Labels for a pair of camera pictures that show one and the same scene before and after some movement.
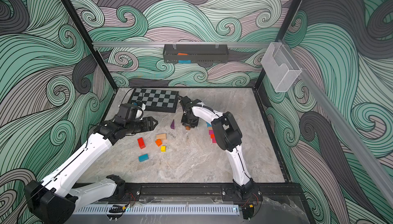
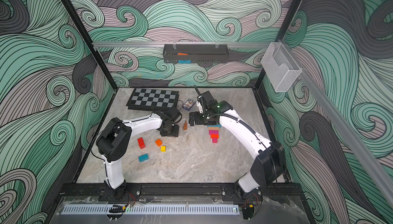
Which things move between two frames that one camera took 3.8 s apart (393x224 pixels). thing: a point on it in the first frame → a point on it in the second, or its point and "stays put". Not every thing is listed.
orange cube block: (158, 142) stays put
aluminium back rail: (123, 45) stays put
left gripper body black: (135, 127) → (172, 131)
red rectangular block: (141, 143) stays put
